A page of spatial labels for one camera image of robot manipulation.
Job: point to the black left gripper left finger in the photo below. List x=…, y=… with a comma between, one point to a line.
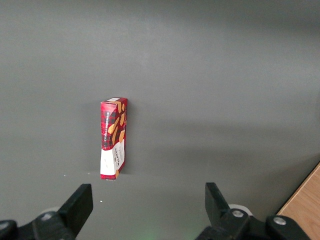
x=72, y=212

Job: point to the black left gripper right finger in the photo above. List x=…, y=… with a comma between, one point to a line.
x=220, y=217

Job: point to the red shortbread cookie box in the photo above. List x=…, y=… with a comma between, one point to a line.
x=112, y=140

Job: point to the wooden drawer cabinet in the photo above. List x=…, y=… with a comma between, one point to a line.
x=303, y=195

